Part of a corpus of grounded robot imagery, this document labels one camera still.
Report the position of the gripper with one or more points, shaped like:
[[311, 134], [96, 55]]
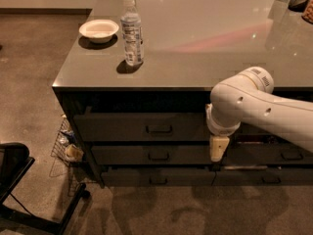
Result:
[[220, 128]]

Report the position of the clear plastic water bottle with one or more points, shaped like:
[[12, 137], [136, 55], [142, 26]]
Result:
[[132, 34]]

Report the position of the white bowl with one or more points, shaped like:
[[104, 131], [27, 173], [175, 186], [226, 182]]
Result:
[[99, 31]]

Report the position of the grey drawer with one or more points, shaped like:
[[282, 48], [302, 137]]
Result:
[[151, 155], [267, 154], [142, 127], [157, 176], [267, 177], [247, 129]]

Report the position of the wire basket with items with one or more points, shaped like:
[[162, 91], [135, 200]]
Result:
[[63, 165]]

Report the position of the snack bag on counter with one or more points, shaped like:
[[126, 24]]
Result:
[[307, 14]]

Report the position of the grey drawer cabinet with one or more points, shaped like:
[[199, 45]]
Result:
[[189, 46]]

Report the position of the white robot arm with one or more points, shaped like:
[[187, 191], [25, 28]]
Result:
[[248, 97]]

